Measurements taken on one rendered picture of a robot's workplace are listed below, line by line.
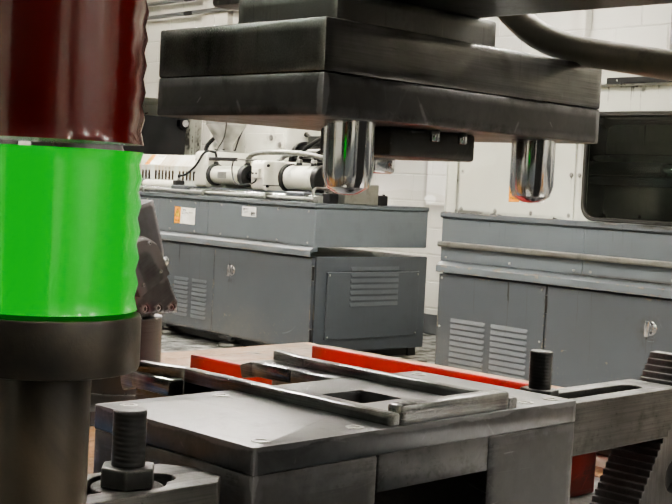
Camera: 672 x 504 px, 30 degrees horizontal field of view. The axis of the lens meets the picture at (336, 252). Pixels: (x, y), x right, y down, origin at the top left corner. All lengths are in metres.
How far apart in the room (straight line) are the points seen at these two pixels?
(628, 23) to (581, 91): 7.89
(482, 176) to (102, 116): 6.27
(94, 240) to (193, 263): 8.14
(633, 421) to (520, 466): 0.15
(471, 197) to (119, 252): 6.31
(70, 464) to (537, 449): 0.34
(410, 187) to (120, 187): 9.39
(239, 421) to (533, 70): 0.20
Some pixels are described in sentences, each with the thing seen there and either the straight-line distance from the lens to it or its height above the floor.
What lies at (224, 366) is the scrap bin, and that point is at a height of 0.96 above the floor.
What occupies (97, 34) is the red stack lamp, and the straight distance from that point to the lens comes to 0.26.
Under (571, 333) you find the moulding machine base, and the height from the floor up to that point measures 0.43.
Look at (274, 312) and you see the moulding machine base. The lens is 7.71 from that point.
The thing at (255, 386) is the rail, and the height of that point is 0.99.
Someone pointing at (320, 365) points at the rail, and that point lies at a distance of 0.64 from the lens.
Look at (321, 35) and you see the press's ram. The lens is 0.46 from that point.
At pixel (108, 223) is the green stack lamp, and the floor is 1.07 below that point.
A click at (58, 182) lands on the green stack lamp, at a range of 0.25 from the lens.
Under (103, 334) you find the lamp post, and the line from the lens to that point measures 0.26.
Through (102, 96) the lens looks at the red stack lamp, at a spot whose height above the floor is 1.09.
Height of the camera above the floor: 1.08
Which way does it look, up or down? 3 degrees down
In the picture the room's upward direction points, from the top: 3 degrees clockwise
